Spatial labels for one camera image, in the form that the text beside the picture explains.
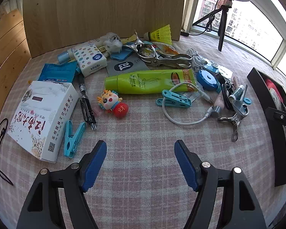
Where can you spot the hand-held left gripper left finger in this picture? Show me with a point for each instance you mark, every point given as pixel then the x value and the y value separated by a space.
pixel 95 165

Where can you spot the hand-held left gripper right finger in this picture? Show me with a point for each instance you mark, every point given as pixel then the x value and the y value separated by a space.
pixel 186 165

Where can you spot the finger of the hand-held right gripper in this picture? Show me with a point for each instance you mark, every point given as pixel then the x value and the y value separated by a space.
pixel 280 118

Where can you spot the black storage box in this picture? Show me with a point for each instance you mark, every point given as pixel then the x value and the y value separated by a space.
pixel 260 88

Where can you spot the metal squeezer tool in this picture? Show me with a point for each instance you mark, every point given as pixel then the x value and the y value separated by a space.
pixel 147 53

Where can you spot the pink plaid desktop cloth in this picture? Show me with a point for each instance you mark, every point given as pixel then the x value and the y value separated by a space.
pixel 143 133

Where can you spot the red soft item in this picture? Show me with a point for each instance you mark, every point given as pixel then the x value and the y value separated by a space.
pixel 274 89

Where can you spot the light blue clothespin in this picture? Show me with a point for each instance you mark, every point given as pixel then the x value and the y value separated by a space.
pixel 70 143

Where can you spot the metal spring clip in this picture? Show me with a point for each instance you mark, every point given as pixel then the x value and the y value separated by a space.
pixel 238 114

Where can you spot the small blue white tube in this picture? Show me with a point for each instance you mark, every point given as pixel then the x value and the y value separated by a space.
pixel 237 93

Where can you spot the pink cosmetic tube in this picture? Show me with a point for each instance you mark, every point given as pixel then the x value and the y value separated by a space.
pixel 219 102

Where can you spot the black pen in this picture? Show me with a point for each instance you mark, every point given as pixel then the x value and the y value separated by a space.
pixel 86 102

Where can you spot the cartoon dragon toy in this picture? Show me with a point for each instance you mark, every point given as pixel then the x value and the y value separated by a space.
pixel 110 101

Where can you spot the blue plastic clip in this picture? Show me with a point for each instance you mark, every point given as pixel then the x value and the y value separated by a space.
pixel 176 100

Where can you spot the white printed cardboard box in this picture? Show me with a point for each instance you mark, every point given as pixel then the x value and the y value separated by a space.
pixel 40 119

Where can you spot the blue card with frog pin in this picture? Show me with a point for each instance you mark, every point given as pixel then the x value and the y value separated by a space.
pixel 220 70

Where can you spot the blue round tape measure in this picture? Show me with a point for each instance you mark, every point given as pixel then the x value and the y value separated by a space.
pixel 207 80

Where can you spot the green cosmetic tube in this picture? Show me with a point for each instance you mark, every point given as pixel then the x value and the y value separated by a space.
pixel 147 81

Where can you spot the blue wipes packet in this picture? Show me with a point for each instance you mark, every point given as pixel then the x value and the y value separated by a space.
pixel 57 72

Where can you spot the grey logo card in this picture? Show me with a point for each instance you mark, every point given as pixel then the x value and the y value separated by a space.
pixel 123 67

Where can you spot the dotted white tissue pack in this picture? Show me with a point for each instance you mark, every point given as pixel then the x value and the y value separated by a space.
pixel 90 59

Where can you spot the black tripod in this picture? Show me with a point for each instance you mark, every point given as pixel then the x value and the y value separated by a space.
pixel 222 28

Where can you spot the light blue bottle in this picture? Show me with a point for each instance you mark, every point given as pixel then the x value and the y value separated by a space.
pixel 63 57

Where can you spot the blue phone stand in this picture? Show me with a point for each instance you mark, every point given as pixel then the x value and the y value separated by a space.
pixel 120 55

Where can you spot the coffee creamer sachet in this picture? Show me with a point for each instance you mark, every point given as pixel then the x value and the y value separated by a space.
pixel 168 49

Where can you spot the white cream tube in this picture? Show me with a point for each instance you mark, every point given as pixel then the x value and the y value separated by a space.
pixel 98 42

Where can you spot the white plush in plastic bag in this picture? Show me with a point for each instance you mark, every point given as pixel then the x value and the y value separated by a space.
pixel 113 43

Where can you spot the yellow plastic shuttlecock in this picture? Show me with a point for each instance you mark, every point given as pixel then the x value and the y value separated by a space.
pixel 162 34

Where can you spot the wooden board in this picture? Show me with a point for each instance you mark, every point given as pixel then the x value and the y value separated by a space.
pixel 97 14

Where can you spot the white window frame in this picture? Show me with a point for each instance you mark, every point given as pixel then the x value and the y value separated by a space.
pixel 193 4

